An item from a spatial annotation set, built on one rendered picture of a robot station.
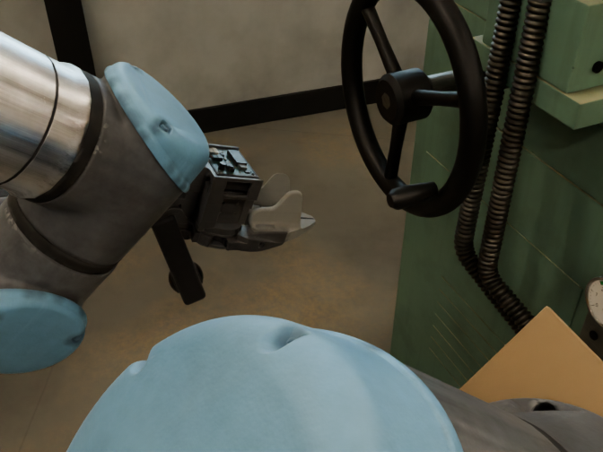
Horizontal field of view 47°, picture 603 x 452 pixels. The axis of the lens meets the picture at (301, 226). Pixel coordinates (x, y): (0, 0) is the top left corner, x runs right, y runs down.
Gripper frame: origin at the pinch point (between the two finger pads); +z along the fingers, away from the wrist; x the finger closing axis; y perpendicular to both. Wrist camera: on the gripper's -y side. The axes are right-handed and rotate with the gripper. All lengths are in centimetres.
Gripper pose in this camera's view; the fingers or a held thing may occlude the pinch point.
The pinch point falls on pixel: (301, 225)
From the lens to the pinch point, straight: 77.4
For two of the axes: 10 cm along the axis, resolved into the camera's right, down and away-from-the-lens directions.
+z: 8.5, 0.4, 5.2
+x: -4.1, -5.5, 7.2
